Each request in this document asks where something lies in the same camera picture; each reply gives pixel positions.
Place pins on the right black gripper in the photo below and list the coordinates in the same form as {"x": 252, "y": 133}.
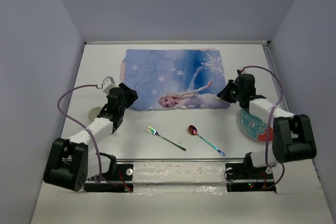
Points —
{"x": 223, "y": 94}

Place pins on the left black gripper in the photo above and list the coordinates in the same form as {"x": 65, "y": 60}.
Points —
{"x": 130, "y": 95}

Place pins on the blue princess print placemat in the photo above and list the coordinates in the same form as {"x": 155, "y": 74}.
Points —
{"x": 174, "y": 79}

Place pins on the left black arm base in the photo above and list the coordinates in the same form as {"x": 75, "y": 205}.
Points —
{"x": 119, "y": 181}

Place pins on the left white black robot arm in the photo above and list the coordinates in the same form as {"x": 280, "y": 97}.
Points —
{"x": 68, "y": 161}

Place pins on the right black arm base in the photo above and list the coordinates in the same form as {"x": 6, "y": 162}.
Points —
{"x": 240, "y": 179}

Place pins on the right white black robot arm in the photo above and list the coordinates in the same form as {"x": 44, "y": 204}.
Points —
{"x": 292, "y": 134}

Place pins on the pale yellow mug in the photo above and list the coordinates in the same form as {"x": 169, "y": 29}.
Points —
{"x": 93, "y": 113}

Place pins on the iridescent fork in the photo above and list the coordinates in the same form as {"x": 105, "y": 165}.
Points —
{"x": 154, "y": 132}

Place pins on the teal and red plate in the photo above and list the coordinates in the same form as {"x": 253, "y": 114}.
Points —
{"x": 253, "y": 127}

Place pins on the iridescent spoon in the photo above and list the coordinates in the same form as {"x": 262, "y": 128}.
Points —
{"x": 193, "y": 131}

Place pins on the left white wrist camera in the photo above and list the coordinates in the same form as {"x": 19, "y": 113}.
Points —
{"x": 107, "y": 84}

